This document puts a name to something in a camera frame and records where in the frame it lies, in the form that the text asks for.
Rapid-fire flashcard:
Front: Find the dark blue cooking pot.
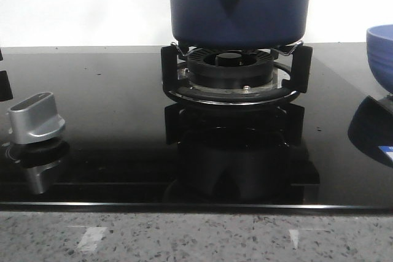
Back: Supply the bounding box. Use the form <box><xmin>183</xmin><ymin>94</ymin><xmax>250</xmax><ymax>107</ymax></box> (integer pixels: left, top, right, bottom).
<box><xmin>170</xmin><ymin>0</ymin><xmax>309</xmax><ymax>49</ymax></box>

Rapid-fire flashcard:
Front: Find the light blue plastic bowl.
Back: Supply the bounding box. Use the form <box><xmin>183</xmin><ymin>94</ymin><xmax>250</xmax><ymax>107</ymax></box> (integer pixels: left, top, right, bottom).
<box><xmin>366</xmin><ymin>24</ymin><xmax>392</xmax><ymax>93</ymax></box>

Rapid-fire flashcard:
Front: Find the black pot support grate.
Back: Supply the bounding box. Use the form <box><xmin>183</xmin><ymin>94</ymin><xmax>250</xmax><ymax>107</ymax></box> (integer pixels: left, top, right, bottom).
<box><xmin>160</xmin><ymin>41</ymin><xmax>313</xmax><ymax>109</ymax></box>

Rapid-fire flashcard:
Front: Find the black round gas burner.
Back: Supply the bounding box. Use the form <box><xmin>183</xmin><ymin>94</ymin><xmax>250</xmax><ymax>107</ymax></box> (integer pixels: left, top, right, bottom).
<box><xmin>177</xmin><ymin>48</ymin><xmax>278</xmax><ymax>96</ymax></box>

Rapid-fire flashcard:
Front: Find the black glass gas cooktop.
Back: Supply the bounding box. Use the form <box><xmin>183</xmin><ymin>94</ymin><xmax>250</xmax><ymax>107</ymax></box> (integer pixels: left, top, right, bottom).
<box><xmin>1</xmin><ymin>43</ymin><xmax>392</xmax><ymax>214</ymax></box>

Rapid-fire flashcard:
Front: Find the silver stove control knob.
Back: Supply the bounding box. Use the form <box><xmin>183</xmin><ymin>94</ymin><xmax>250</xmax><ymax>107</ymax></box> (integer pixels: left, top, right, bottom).
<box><xmin>8</xmin><ymin>92</ymin><xmax>65</xmax><ymax>144</ymax></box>

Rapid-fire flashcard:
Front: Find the black left burner grate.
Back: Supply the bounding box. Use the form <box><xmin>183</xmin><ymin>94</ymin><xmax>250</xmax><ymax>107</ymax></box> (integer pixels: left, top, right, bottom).
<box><xmin>0</xmin><ymin>46</ymin><xmax>14</xmax><ymax>102</ymax></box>

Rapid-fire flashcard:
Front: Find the blue white cooktop sticker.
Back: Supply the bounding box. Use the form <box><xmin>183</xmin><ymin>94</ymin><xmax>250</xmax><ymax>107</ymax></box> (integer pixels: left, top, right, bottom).
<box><xmin>379</xmin><ymin>145</ymin><xmax>393</xmax><ymax>161</ymax></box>

